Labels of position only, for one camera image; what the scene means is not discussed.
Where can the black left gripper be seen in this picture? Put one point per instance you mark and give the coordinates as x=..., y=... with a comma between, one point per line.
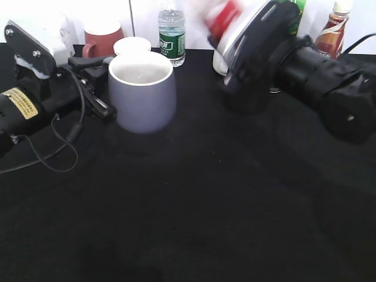
x=81, y=90

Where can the green label water bottle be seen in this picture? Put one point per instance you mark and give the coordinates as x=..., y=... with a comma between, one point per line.
x=172, y=36

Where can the green sprite bottle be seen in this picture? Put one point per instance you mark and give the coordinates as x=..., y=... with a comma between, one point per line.
x=301, y=5

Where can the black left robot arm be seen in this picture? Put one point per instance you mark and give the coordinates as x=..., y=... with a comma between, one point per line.
x=31, y=104

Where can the grey ceramic mug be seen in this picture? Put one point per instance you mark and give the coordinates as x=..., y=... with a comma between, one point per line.
x=142, y=88

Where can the brown tea drink bottle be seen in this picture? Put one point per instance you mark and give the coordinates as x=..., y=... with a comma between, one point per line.
x=330, y=40

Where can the red white milk carton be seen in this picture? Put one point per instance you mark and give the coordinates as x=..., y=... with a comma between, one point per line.
x=219, y=17

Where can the white paper cup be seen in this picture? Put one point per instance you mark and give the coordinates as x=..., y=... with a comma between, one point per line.
x=131, y=44

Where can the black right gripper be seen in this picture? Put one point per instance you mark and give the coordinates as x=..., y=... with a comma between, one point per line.
x=247, y=46

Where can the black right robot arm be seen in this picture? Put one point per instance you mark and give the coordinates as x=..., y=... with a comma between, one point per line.
x=341, y=92

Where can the red ceramic mug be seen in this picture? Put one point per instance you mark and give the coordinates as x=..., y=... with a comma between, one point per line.
x=100, y=37

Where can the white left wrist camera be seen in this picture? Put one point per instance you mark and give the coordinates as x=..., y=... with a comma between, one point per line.
x=37, y=48

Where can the black table cloth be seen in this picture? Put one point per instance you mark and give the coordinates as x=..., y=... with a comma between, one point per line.
x=214, y=197

